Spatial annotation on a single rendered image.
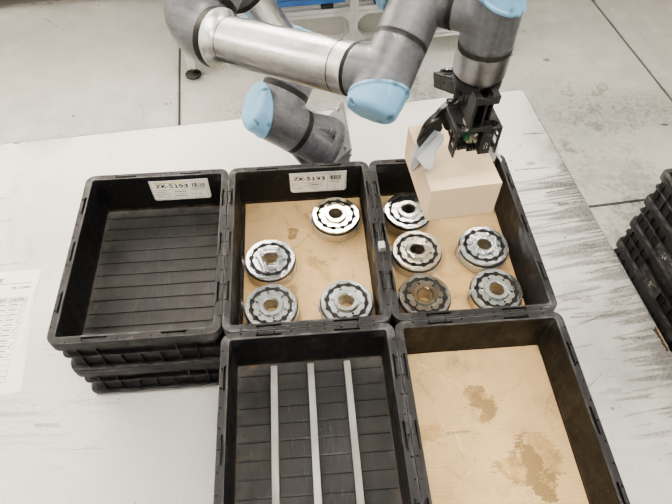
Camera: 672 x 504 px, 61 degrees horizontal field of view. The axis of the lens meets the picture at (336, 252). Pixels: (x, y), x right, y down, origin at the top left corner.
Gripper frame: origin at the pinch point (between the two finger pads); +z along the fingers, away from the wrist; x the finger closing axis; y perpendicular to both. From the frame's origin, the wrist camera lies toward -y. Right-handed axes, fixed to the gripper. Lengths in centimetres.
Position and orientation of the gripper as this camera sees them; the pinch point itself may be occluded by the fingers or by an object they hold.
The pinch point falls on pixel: (451, 162)
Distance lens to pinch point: 101.9
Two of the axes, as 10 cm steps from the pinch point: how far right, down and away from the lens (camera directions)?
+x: 9.9, -1.3, 1.0
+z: 0.0, 5.9, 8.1
